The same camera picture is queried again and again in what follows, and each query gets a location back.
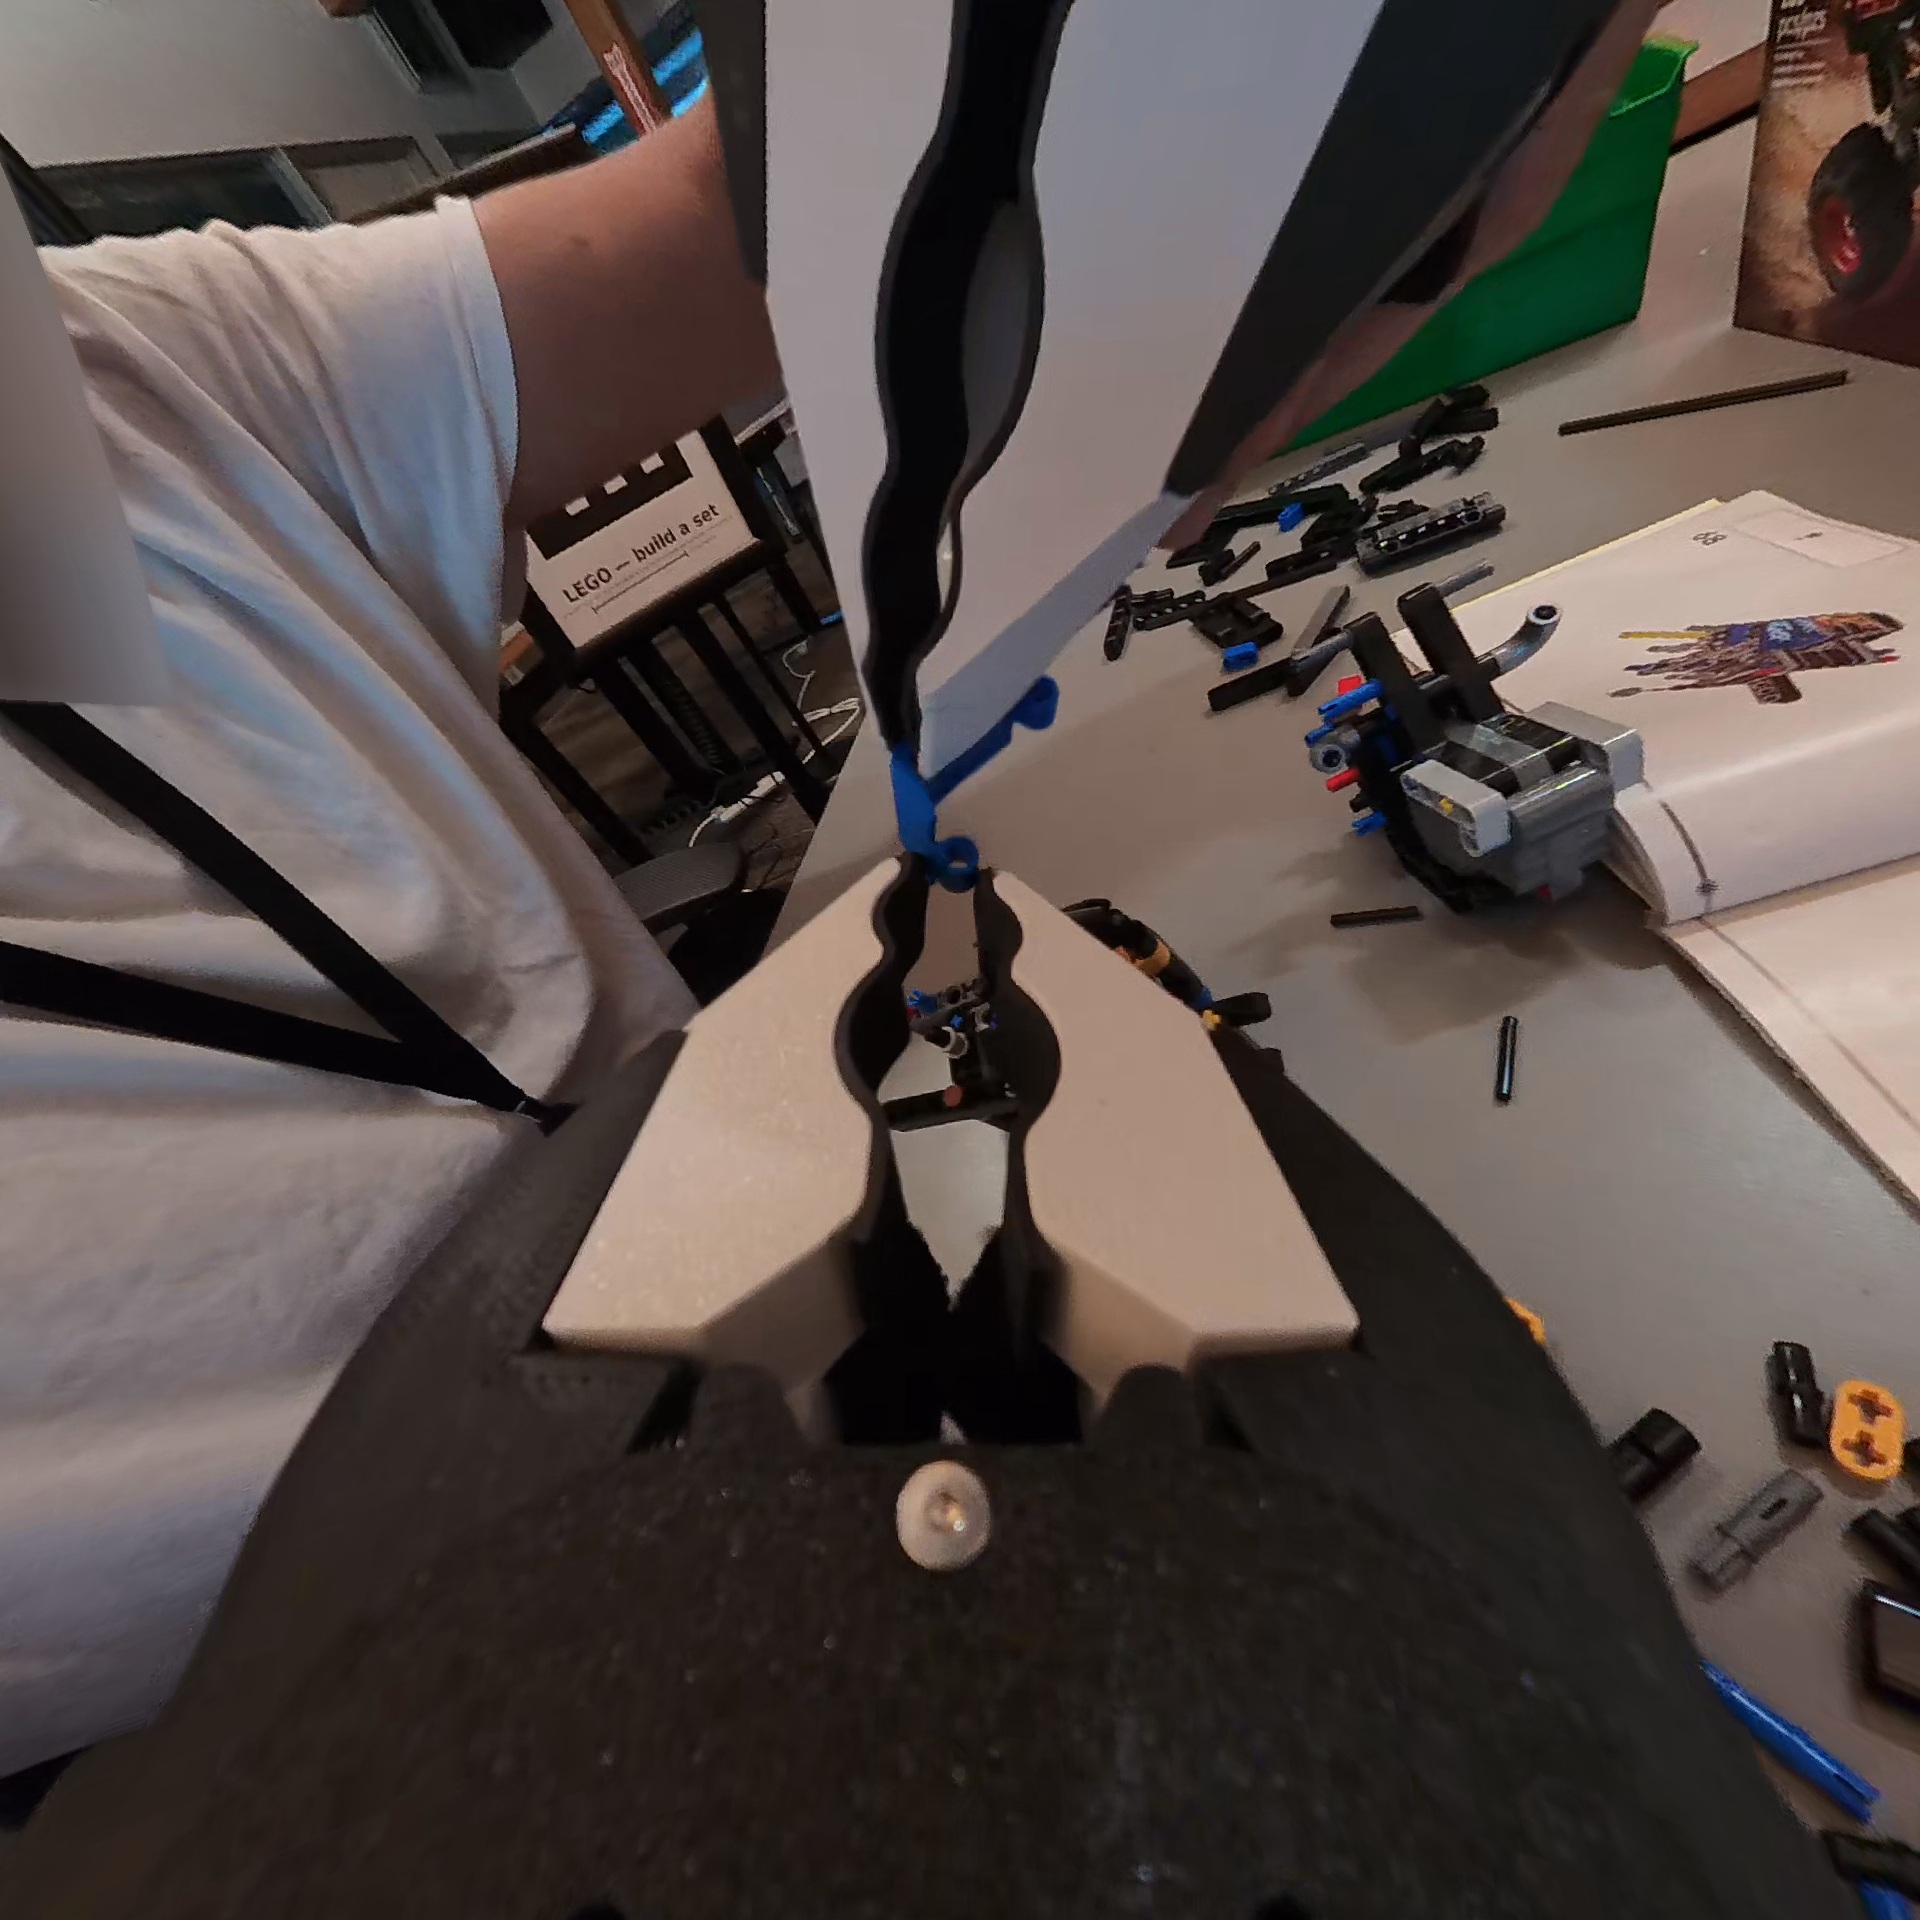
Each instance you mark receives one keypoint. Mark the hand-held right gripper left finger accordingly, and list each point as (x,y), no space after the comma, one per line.
(721,1185)

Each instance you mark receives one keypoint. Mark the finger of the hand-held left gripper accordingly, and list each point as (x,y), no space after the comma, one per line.
(826,224)
(1184,224)

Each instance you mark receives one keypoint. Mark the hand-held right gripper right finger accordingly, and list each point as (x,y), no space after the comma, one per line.
(1172,1185)

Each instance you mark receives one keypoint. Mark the blue lego panel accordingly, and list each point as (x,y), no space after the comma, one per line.
(916,796)

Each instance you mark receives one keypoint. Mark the black flame-print lego model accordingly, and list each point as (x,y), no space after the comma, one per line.
(1161,960)

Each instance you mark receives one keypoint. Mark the short black lego axle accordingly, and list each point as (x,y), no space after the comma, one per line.
(1505,1060)
(1376,916)

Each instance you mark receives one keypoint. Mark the small orange lego piece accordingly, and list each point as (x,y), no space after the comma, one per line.
(1528,1319)

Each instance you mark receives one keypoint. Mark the pile of black lego beams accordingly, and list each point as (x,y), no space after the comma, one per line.
(1425,534)

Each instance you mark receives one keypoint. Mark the grey and black lego assembly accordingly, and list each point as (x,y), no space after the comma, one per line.
(1516,796)

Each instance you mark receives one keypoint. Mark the long black lego axle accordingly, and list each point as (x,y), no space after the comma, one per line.
(1703,403)

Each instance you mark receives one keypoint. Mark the black lego connector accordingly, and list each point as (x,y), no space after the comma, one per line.
(1797,1387)
(1655,1452)
(1890,1546)

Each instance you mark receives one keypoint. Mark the lego set box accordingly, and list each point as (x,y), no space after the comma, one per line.
(1846,182)

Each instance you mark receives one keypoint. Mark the grey lego connector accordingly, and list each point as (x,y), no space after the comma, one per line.
(1756,1527)

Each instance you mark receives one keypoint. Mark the lego instruction booklet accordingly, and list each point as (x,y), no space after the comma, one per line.
(1770,779)

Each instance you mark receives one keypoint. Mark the orange lego connector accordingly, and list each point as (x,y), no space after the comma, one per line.
(1869,1430)

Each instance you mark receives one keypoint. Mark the blue lego axle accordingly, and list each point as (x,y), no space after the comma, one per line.
(1786,1739)

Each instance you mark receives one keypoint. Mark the black lego beam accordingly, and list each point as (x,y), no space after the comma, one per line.
(1876,1867)

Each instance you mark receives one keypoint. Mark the white printed sign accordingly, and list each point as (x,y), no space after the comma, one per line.
(646,546)

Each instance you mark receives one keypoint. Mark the green plastic bin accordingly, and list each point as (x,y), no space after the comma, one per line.
(1560,254)

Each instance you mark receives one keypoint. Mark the white power adapter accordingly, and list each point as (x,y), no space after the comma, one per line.
(744,807)

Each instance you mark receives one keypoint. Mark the black metal stand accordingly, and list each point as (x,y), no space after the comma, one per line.
(751,690)

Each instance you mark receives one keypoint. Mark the person's white t-shirt torso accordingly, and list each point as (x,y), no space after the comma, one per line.
(301,751)

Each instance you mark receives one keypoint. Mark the black lego frame piece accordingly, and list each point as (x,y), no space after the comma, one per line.
(1876,1641)

